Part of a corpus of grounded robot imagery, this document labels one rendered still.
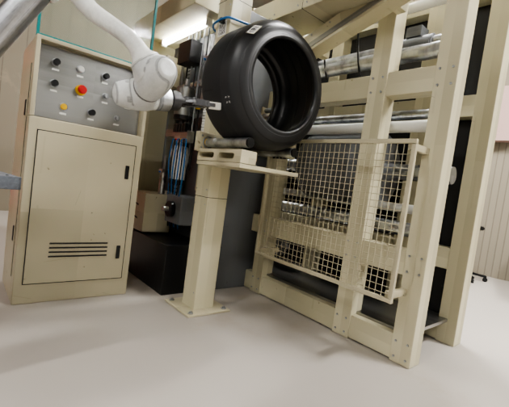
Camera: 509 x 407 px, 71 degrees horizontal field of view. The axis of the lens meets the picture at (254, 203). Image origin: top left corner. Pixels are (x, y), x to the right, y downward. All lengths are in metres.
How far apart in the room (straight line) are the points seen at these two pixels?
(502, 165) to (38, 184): 4.68
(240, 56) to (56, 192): 1.10
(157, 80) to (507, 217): 4.45
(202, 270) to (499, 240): 3.87
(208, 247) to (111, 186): 0.61
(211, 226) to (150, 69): 0.97
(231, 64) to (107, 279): 1.32
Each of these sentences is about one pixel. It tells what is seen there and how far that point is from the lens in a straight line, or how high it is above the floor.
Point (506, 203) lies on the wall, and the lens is 5.07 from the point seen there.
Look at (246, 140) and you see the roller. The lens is 1.56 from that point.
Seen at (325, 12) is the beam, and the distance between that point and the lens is 2.08.
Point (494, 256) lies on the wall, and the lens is 5.10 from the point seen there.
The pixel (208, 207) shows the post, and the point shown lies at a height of 0.57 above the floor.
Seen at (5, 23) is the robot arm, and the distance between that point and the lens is 1.66.
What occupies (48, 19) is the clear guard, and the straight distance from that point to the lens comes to 2.09.
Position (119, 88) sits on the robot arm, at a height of 0.99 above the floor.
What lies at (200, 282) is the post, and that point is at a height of 0.16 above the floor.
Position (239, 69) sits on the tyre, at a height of 1.18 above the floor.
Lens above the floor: 0.73
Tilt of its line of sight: 3 degrees down
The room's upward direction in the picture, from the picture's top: 8 degrees clockwise
